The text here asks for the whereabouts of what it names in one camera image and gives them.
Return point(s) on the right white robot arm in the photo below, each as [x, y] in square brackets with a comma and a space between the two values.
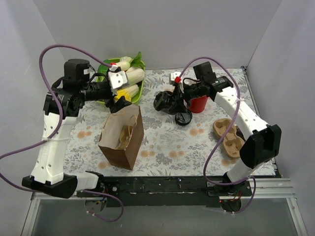
[262, 141]

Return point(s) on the separated cardboard cup carrier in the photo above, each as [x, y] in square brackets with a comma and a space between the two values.
[125, 136]

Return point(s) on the red straw holder cup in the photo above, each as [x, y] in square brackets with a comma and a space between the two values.
[197, 105]

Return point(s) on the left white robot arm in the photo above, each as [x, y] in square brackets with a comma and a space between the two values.
[61, 108]

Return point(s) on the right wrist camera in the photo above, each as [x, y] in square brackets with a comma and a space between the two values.
[174, 79]

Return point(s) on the black coffee cup lid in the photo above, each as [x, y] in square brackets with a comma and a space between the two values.
[183, 119]

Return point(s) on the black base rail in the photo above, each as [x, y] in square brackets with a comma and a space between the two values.
[166, 191]

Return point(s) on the green vegetable tray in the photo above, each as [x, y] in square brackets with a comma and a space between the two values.
[136, 98]

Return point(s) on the large napa cabbage toy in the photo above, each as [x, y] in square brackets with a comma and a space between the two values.
[135, 76]

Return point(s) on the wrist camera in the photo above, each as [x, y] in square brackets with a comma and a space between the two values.
[118, 81]
[174, 79]

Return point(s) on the cardboard cup carrier tray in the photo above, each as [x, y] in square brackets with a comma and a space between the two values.
[232, 143]

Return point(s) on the brown paper takeout bag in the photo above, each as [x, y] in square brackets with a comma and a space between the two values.
[109, 138]

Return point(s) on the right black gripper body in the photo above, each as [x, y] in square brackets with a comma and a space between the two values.
[177, 97]

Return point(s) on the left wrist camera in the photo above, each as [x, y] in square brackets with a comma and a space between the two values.
[118, 81]

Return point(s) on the white radish toy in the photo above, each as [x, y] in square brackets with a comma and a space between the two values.
[124, 65]

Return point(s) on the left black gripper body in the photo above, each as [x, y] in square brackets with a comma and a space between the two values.
[112, 97]

